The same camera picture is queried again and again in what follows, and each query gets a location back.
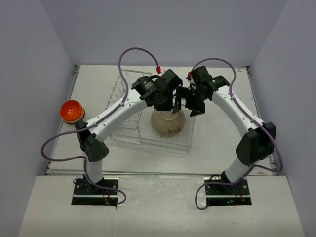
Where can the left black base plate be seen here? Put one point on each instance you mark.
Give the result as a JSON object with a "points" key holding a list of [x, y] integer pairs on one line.
{"points": [[85, 194]]}

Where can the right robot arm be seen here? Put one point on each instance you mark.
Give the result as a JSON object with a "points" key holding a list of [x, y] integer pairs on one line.
{"points": [[255, 144]]}

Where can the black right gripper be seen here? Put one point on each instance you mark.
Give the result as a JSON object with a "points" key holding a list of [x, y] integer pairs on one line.
{"points": [[197, 109]]}

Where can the orange plastic bowl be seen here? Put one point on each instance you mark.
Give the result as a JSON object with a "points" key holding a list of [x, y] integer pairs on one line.
{"points": [[70, 110]]}

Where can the white wire dish rack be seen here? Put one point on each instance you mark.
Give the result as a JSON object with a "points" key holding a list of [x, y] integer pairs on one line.
{"points": [[137, 129]]}

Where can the large beige ceramic bowl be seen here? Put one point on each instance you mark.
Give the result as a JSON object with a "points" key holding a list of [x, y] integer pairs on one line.
{"points": [[167, 124]]}

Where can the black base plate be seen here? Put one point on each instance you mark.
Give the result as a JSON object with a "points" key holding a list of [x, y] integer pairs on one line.
{"points": [[85, 194], [237, 195]]}

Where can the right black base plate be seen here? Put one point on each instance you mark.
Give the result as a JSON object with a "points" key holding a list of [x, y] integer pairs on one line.
{"points": [[237, 195]]}

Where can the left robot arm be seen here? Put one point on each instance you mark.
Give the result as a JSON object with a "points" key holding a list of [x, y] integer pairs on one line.
{"points": [[93, 133]]}

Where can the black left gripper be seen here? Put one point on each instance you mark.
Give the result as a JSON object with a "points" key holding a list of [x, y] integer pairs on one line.
{"points": [[167, 106]]}

